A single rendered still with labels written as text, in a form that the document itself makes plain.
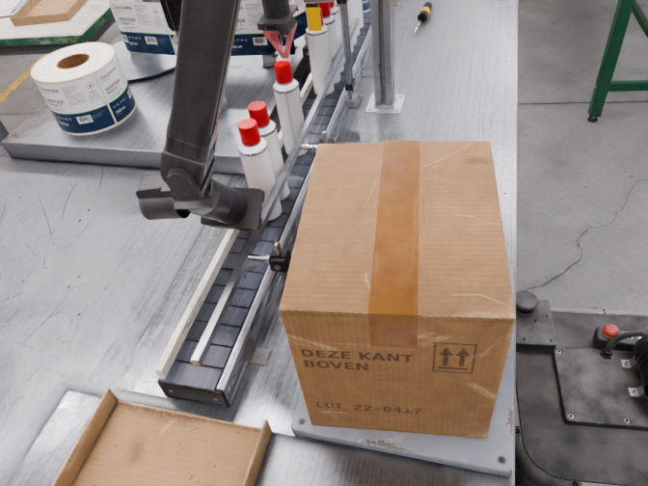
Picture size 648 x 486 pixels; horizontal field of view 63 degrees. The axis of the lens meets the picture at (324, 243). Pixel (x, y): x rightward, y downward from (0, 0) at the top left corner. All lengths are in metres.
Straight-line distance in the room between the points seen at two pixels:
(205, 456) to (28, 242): 0.67
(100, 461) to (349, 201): 0.52
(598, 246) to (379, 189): 1.67
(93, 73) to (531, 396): 1.35
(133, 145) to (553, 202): 1.71
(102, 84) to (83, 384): 0.74
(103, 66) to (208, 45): 0.82
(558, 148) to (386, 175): 2.07
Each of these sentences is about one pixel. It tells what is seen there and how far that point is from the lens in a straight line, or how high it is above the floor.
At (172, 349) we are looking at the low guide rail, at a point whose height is 0.91.
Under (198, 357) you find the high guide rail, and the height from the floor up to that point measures 0.96.
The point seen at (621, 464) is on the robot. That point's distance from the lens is 1.52.
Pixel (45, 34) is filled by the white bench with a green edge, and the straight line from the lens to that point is 2.42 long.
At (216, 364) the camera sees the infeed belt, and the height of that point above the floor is 0.88.
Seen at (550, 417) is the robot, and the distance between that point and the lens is 1.52.
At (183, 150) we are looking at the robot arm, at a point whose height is 1.18.
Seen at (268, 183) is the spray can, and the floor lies 0.97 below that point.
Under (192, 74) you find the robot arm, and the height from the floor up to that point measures 1.29.
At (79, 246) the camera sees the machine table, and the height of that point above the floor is 0.83.
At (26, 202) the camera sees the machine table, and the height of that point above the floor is 0.83.
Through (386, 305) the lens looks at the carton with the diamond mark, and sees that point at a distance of 0.55.
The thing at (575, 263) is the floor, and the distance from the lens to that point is 2.19.
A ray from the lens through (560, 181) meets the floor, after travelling 2.54.
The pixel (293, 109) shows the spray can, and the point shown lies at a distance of 1.10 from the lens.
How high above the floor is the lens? 1.56
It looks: 45 degrees down
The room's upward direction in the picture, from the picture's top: 9 degrees counter-clockwise
